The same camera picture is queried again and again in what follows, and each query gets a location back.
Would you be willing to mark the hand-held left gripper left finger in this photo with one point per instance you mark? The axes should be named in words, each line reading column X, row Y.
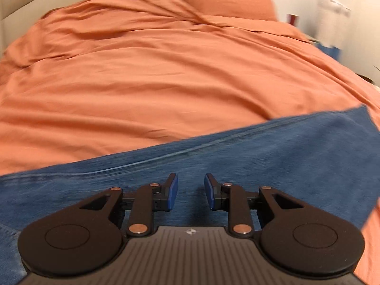
column 172, row 192

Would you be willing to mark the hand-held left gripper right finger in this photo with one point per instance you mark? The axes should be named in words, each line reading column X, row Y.
column 209, row 192

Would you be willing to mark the blue denim pants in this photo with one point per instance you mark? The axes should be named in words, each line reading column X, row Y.
column 267, row 151

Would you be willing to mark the orange bed blanket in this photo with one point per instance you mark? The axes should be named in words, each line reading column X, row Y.
column 142, row 74

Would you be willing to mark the red cup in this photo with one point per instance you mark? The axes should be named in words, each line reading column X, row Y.
column 293, row 19

